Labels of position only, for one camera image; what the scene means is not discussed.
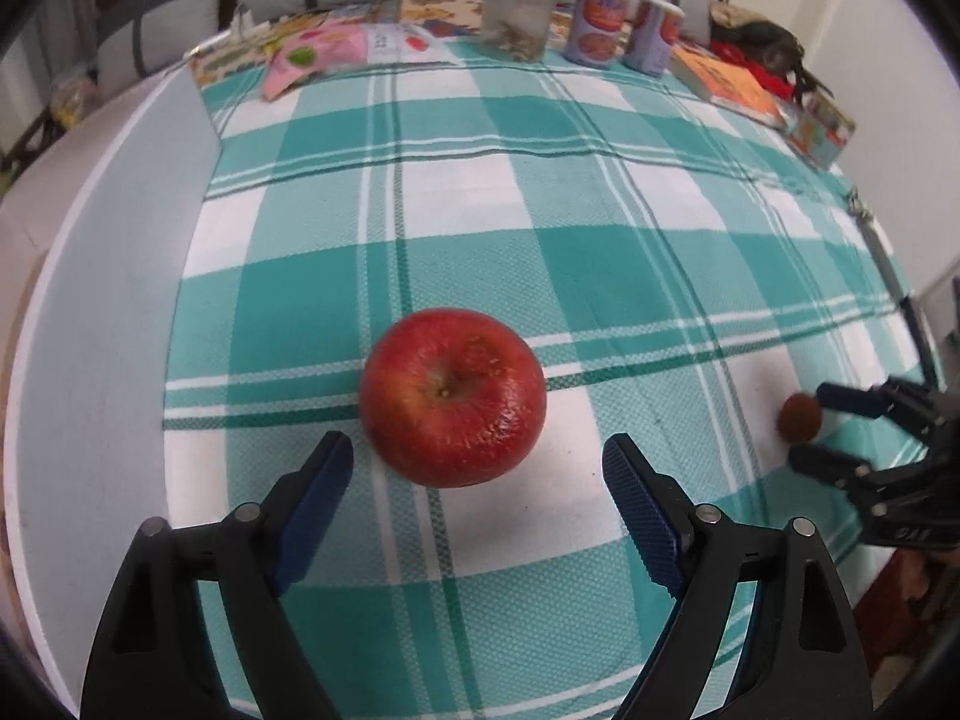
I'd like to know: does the pink snack packet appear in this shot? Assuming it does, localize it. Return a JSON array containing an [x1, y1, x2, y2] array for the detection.
[[261, 21, 368, 100]]

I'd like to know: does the teal plaid blanket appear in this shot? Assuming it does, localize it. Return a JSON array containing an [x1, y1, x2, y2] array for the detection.
[[161, 37, 946, 720]]

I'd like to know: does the clear jar with black lid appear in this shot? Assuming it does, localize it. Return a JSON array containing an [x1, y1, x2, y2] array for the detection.
[[480, 0, 562, 62]]

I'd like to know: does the small red jujube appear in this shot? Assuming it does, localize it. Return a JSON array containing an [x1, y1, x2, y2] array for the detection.
[[778, 393, 824, 443]]

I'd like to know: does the floral bedsheet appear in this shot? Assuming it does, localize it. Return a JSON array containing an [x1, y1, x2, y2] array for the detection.
[[187, 0, 721, 91]]

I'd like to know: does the black strap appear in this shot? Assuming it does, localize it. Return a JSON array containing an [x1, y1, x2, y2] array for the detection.
[[862, 217, 943, 391]]

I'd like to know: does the orange book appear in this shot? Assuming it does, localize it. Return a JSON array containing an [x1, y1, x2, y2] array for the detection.
[[667, 41, 788, 128]]

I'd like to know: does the red apple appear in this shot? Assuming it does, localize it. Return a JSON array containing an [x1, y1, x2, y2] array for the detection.
[[358, 307, 548, 488]]

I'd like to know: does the small jar with printed label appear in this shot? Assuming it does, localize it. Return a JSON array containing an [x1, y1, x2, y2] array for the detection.
[[784, 94, 856, 170]]

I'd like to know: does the dark bag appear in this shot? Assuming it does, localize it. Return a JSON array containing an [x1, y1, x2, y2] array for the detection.
[[709, 0, 833, 98]]

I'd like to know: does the red knit cloth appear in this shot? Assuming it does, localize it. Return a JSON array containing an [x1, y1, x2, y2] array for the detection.
[[855, 547, 931, 683]]

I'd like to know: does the white cardboard box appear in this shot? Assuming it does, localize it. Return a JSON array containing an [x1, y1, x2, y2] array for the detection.
[[0, 64, 226, 713]]

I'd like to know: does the clear bag of snacks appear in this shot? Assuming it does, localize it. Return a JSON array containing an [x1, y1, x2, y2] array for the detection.
[[49, 71, 102, 128]]

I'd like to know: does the printed canister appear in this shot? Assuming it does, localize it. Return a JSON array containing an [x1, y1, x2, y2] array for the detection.
[[562, 0, 631, 70], [621, 0, 685, 76]]

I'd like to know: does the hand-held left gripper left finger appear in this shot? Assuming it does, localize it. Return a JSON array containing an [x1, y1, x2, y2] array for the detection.
[[81, 431, 355, 720]]

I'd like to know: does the person's right forearm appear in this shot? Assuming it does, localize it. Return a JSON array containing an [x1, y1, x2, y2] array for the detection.
[[896, 547, 960, 616]]

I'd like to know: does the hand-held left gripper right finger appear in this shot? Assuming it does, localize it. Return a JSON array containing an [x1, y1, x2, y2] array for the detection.
[[602, 433, 875, 720]]

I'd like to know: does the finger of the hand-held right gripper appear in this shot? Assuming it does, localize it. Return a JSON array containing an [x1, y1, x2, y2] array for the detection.
[[787, 444, 876, 493], [816, 381, 901, 421]]

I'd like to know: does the dark bedside table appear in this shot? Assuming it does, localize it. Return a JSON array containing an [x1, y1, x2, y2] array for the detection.
[[0, 112, 68, 182]]

